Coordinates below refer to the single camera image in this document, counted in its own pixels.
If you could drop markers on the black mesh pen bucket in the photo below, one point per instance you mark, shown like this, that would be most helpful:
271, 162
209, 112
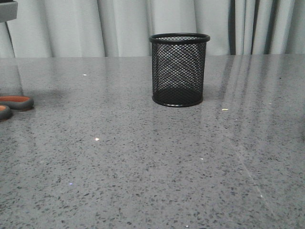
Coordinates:
178, 61

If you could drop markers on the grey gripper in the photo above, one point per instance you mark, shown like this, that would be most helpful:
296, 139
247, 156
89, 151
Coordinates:
8, 10

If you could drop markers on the grey orange handled scissors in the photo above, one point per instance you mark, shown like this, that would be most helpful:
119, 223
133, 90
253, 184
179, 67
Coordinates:
14, 102

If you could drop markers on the grey curtain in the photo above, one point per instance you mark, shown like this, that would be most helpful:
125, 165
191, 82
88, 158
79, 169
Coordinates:
97, 28

